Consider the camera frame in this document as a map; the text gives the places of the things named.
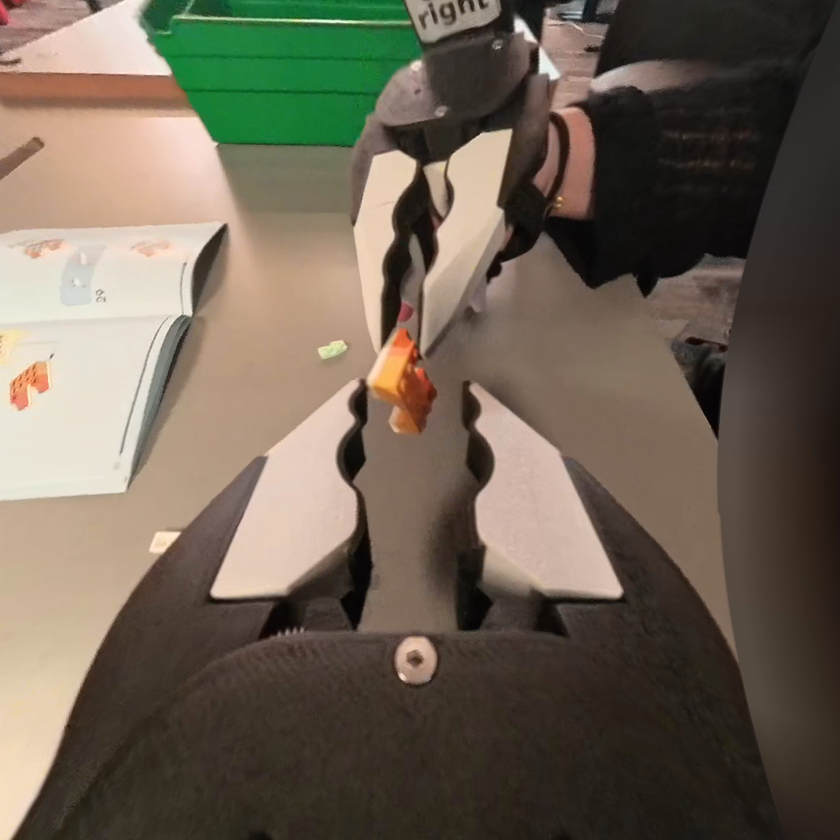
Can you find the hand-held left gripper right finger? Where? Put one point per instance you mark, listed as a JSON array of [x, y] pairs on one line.
[[544, 525]]

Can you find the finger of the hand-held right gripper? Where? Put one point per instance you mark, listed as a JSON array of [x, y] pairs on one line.
[[374, 249], [459, 262]]

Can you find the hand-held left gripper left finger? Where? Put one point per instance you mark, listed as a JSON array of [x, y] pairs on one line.
[[289, 518]]

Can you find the small pink lego piece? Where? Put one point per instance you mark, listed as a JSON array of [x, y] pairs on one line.
[[406, 312]]

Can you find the orange lego assembly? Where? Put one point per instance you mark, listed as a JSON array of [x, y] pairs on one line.
[[400, 387]]

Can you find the green plastic bin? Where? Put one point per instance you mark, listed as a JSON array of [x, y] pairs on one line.
[[289, 85]]

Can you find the person's right forearm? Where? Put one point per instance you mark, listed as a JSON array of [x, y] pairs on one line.
[[669, 170]]

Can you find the small light green lego piece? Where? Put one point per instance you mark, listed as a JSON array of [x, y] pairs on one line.
[[332, 350]]

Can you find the small white lego piece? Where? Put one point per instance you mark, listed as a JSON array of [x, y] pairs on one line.
[[164, 541]]

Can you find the lego instruction booklet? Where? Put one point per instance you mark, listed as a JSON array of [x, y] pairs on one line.
[[72, 367]]

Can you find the person's right hand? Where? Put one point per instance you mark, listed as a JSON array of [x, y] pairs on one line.
[[574, 164]]

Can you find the dark stick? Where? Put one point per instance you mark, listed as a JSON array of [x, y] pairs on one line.
[[19, 159]]

